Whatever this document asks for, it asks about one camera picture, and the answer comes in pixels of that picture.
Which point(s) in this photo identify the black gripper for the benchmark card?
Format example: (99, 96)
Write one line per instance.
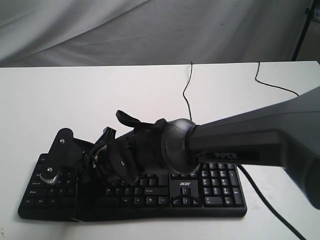
(68, 153)

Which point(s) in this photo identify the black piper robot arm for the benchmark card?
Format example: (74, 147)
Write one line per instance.
(285, 134)

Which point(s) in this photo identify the black acer keyboard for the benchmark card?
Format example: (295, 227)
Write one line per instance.
(213, 191)

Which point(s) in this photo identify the grey backdrop cloth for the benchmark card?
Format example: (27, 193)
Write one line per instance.
(69, 33)

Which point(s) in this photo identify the black tripod stand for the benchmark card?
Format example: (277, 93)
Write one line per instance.
(309, 12)

